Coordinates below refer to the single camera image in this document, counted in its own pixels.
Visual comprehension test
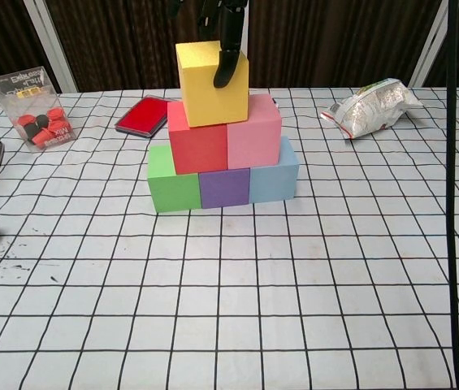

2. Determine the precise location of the red foam cube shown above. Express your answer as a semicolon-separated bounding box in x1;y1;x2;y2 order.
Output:
167;100;230;176

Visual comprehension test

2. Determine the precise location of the white grid tablecloth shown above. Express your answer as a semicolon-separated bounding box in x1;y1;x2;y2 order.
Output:
0;86;459;390

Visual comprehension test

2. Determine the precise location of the red ink pad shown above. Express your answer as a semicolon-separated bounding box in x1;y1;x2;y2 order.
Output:
114;95;180;138

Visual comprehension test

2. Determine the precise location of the green foam cube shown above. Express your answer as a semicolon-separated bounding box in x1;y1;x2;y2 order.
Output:
147;145;202;214

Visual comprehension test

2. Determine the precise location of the light blue foam cube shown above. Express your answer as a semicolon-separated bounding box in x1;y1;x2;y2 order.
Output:
248;136;300;204

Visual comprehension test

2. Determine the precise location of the pink foam cube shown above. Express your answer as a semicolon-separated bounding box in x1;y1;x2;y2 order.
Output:
227;93;283;171

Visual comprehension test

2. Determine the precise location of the white partition frame post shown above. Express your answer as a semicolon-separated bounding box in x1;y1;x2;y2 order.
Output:
239;0;250;60
407;0;459;89
24;0;80;93

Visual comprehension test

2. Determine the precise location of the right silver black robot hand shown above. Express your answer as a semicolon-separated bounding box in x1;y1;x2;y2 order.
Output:
167;0;250;89

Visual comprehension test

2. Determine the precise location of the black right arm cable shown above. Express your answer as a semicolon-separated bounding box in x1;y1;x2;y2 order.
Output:
444;0;459;390

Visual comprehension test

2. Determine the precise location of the clear box with red caps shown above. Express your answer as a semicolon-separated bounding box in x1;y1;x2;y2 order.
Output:
0;66;76;154

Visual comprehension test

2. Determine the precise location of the purple foam cube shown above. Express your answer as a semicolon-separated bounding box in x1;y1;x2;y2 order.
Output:
198;168;251;210

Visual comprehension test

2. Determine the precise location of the yellow foam cube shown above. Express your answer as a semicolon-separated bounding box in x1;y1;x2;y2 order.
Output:
175;40;251;128

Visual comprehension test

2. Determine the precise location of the crumpled snack bag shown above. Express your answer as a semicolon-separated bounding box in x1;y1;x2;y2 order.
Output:
320;77;424;141

